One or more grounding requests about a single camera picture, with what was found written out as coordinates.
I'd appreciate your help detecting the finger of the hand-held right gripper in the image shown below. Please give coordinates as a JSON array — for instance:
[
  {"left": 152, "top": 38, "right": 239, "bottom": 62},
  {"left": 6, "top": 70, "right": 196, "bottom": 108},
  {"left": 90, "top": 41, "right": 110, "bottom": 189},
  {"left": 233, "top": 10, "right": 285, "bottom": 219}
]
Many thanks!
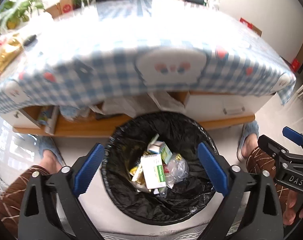
[
  {"left": 258, "top": 135, "right": 292, "bottom": 163},
  {"left": 283, "top": 127, "right": 303, "bottom": 153}
]

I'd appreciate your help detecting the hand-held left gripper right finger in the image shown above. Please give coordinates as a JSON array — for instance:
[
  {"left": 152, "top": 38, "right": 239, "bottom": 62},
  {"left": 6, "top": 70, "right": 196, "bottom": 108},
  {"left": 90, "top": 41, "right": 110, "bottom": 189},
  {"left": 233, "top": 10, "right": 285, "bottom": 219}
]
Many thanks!
[{"left": 197, "top": 142, "right": 284, "bottom": 240}]

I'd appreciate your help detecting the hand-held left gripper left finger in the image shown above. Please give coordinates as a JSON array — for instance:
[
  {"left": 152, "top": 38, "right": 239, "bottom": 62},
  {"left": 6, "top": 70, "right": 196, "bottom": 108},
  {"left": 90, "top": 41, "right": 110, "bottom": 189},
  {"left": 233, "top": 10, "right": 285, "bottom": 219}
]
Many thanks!
[{"left": 18, "top": 143, "right": 105, "bottom": 240}]

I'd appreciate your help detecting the clear plastic bag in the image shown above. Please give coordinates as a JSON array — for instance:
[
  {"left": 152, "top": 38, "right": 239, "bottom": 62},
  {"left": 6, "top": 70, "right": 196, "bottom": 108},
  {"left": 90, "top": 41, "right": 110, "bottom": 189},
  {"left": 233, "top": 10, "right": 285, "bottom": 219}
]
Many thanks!
[{"left": 164, "top": 155, "right": 189, "bottom": 189}]

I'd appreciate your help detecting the black-lined trash bin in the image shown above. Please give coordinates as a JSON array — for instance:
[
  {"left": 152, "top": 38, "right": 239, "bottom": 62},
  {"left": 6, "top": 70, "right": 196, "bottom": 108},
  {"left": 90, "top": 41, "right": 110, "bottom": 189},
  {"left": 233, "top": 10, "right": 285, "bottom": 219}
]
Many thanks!
[{"left": 100, "top": 112, "right": 219, "bottom": 225}]

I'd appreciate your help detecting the yellow snack packet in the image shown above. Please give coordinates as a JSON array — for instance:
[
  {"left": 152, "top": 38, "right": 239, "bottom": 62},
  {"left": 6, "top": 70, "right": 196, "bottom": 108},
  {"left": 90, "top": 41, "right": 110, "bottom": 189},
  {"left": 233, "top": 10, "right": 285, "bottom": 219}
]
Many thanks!
[{"left": 129, "top": 165, "right": 143, "bottom": 178}]

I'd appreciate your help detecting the teal and white carton box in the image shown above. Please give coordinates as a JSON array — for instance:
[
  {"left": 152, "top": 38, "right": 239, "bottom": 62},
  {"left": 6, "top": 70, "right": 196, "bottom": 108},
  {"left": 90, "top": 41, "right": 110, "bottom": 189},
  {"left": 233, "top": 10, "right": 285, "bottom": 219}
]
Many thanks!
[{"left": 160, "top": 141, "right": 173, "bottom": 165}]

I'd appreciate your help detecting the large gold foil bag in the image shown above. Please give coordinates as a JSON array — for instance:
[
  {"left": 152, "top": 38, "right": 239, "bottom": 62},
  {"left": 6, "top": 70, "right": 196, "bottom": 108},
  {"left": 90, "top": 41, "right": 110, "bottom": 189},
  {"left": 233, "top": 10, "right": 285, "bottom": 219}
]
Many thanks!
[{"left": 130, "top": 175, "right": 152, "bottom": 193}]

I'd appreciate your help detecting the white medicine box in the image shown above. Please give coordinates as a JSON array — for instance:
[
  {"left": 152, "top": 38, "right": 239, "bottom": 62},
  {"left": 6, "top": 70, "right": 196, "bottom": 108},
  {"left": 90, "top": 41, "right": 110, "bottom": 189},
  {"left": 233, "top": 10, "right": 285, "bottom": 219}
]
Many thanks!
[{"left": 141, "top": 154, "right": 167, "bottom": 190}]

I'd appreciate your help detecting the blue and white milk carton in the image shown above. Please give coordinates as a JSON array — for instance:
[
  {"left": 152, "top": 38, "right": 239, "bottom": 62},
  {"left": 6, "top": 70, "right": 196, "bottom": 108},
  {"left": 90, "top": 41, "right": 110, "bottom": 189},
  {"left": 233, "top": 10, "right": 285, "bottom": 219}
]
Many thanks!
[{"left": 148, "top": 134, "right": 164, "bottom": 155}]

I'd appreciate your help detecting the person's right hand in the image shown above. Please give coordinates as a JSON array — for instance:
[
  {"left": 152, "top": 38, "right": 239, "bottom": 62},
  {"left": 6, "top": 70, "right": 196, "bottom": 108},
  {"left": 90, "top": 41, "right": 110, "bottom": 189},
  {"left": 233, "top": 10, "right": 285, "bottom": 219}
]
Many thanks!
[{"left": 283, "top": 190, "right": 303, "bottom": 227}]

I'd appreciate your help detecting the blue-grey slipper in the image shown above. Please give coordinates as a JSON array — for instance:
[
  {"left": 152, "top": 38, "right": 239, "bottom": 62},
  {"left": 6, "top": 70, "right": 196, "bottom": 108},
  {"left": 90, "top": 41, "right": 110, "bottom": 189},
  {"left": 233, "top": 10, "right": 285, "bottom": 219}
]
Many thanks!
[
  {"left": 237, "top": 120, "right": 260, "bottom": 162},
  {"left": 36, "top": 135, "right": 64, "bottom": 170}
]

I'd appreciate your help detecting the colourful flat box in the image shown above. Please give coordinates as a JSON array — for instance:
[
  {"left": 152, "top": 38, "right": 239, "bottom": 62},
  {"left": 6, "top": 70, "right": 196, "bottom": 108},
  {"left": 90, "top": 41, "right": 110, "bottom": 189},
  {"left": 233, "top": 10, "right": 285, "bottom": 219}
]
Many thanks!
[{"left": 38, "top": 105, "right": 59, "bottom": 134}]

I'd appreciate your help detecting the person's left leg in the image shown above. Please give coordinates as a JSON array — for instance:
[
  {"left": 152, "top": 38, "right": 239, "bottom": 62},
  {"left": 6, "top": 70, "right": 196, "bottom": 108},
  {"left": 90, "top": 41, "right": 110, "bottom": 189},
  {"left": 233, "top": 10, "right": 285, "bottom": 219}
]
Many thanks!
[{"left": 0, "top": 150, "right": 64, "bottom": 240}]

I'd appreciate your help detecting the grey patterned rug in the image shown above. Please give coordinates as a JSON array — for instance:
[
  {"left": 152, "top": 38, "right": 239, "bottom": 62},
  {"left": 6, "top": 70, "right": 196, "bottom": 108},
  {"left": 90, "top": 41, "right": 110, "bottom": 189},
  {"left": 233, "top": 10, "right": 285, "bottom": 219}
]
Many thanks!
[{"left": 99, "top": 227, "right": 200, "bottom": 240}]

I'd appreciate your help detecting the blue checked tablecloth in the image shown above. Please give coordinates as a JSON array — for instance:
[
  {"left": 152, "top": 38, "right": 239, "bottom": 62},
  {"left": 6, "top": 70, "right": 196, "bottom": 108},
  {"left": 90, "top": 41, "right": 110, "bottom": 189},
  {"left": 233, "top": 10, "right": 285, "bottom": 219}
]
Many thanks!
[{"left": 0, "top": 0, "right": 297, "bottom": 115}]

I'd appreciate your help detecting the red colourful box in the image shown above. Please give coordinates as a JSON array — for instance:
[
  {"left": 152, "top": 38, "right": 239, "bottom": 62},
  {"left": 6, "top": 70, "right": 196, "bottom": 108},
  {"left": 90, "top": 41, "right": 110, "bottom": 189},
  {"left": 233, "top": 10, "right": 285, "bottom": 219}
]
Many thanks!
[{"left": 240, "top": 17, "right": 262, "bottom": 37}]

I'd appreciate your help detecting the black computer mouse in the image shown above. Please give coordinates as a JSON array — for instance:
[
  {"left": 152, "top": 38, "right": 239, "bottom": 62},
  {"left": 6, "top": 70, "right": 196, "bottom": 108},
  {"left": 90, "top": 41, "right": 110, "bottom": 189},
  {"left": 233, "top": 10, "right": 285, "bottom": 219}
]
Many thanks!
[{"left": 23, "top": 34, "right": 38, "bottom": 46}]

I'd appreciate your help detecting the small gold foil bag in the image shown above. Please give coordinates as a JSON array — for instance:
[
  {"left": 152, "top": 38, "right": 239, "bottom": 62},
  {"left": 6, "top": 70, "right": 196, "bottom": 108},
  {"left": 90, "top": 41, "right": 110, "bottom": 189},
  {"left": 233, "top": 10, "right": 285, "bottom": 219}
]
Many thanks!
[{"left": 0, "top": 34, "right": 24, "bottom": 79}]

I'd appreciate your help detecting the brown bag with red flower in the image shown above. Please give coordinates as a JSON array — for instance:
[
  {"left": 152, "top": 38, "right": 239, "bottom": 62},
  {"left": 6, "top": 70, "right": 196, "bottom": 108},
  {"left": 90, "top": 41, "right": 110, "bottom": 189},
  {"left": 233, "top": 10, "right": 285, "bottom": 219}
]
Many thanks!
[{"left": 58, "top": 0, "right": 74, "bottom": 14}]

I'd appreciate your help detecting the potted pothos plant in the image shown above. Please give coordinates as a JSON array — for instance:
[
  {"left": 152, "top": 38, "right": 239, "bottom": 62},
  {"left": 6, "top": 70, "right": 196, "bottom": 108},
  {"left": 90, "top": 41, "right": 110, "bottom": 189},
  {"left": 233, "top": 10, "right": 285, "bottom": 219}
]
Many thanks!
[{"left": 0, "top": 0, "right": 45, "bottom": 35}]

